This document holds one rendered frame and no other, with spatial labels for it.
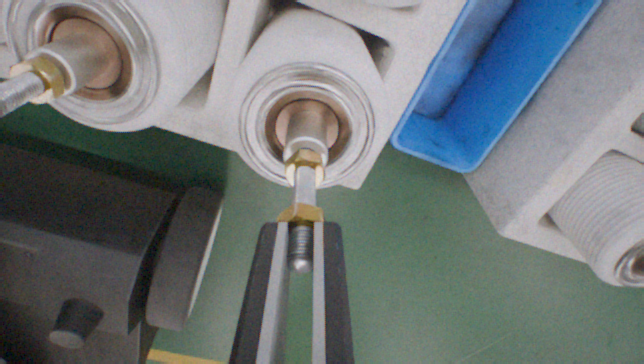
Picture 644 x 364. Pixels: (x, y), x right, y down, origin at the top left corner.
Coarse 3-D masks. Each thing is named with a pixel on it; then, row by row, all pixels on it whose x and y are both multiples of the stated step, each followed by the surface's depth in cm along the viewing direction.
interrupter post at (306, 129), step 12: (300, 120) 17; (312, 120) 17; (288, 132) 17; (300, 132) 16; (312, 132) 16; (324, 132) 17; (288, 144) 16; (300, 144) 16; (312, 144) 16; (324, 144) 16; (288, 156) 16; (324, 156) 16
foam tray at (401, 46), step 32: (256, 0) 21; (288, 0) 31; (320, 0) 21; (352, 0) 21; (448, 0) 21; (224, 32) 22; (256, 32) 26; (384, 32) 22; (416, 32) 22; (0, 64) 23; (224, 64) 23; (384, 64) 25; (416, 64) 23; (192, 96) 27; (224, 96) 25; (192, 128) 26; (224, 128) 26
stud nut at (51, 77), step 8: (40, 56) 13; (16, 64) 12; (24, 64) 12; (32, 64) 12; (40, 64) 12; (48, 64) 13; (16, 72) 12; (32, 72) 12; (40, 72) 12; (48, 72) 13; (56, 72) 13; (48, 80) 12; (56, 80) 13; (48, 88) 13; (56, 88) 13; (40, 96) 13; (48, 96) 13; (56, 96) 13
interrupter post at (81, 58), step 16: (48, 48) 13; (64, 48) 14; (80, 48) 14; (96, 48) 15; (64, 64) 13; (80, 64) 14; (96, 64) 15; (64, 80) 14; (80, 80) 14; (64, 96) 14
